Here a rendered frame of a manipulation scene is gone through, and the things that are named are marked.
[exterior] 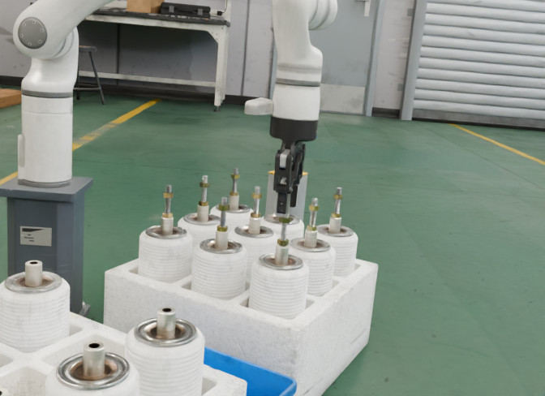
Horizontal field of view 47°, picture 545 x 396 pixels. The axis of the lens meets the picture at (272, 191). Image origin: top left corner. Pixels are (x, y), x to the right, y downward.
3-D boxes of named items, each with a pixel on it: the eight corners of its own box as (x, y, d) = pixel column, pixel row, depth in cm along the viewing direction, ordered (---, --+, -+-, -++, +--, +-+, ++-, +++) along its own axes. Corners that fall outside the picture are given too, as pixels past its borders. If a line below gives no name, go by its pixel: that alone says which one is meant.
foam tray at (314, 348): (101, 362, 118) (104, 271, 113) (214, 297, 152) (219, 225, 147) (288, 434, 101) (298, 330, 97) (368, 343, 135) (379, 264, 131)
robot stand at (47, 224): (-4, 336, 124) (-7, 187, 117) (23, 306, 138) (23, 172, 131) (71, 342, 124) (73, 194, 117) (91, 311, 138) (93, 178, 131)
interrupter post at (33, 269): (20, 285, 87) (20, 263, 87) (35, 280, 90) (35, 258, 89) (32, 290, 86) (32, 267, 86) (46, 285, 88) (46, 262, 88)
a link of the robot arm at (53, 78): (36, 8, 122) (36, 97, 126) (10, 4, 113) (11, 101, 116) (83, 11, 121) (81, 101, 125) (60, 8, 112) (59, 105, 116)
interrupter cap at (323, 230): (358, 232, 127) (358, 229, 127) (345, 241, 121) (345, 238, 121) (323, 225, 131) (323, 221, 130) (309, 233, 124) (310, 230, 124)
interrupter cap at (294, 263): (249, 264, 104) (250, 260, 104) (272, 253, 110) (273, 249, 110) (289, 276, 100) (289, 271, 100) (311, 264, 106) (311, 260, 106)
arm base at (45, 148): (14, 186, 119) (14, 95, 116) (32, 175, 128) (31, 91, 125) (63, 189, 120) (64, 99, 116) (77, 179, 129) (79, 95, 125)
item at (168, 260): (127, 330, 116) (130, 236, 111) (148, 310, 125) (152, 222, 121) (177, 339, 114) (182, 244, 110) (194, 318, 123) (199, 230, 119)
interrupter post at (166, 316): (151, 335, 76) (152, 310, 76) (164, 329, 78) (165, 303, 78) (166, 341, 75) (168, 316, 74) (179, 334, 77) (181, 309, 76)
